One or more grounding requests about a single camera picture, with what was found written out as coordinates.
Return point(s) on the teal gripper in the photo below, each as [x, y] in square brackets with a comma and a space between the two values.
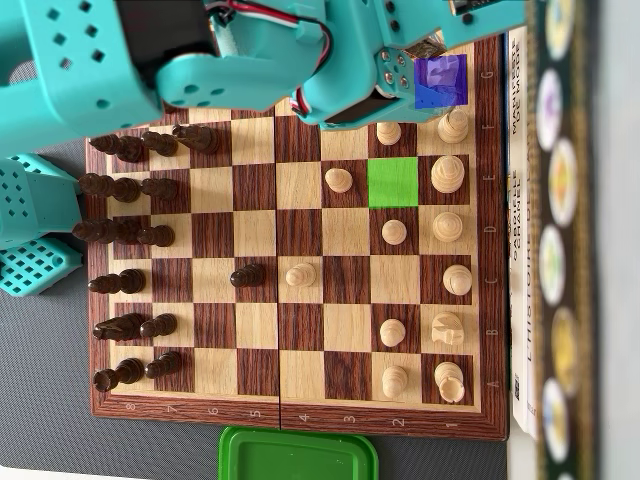
[393, 70]

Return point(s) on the white wooden knight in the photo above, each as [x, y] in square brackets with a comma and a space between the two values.
[446, 327]
[442, 72]

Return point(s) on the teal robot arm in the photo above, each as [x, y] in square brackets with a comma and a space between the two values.
[75, 75]

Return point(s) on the white wooden bishop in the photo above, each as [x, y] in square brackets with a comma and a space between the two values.
[457, 279]
[452, 127]

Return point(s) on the white wooden pawn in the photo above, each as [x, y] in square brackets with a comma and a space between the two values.
[388, 134]
[339, 180]
[392, 332]
[394, 232]
[301, 275]
[394, 381]

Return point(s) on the white wooden king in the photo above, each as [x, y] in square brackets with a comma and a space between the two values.
[447, 174]

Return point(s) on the wooden folding chessboard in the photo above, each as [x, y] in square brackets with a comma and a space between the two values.
[300, 190]

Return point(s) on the black wooden knight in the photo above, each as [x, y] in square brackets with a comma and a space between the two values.
[197, 137]
[121, 327]

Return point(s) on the dark art history book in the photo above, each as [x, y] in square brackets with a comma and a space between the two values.
[582, 250]

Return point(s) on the white Gabrielle Chanel book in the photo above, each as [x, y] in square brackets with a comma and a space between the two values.
[516, 300]

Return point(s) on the black wooden pawn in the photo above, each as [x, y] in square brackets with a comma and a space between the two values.
[159, 326]
[248, 276]
[157, 235]
[161, 143]
[163, 365]
[160, 188]

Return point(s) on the black wooden bishop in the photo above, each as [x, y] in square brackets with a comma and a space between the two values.
[119, 282]
[117, 147]

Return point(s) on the white wooden rook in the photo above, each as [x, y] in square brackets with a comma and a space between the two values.
[448, 381]

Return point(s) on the black wooden king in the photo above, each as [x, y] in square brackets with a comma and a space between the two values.
[110, 188]

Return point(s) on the black wooden queen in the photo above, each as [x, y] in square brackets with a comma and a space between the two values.
[107, 231]

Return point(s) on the green plastic tray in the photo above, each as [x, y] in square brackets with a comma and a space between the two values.
[300, 455]

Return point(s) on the black wooden rook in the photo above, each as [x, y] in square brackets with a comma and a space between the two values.
[119, 375]

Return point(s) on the grey table mat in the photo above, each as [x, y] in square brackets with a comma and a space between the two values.
[40, 375]

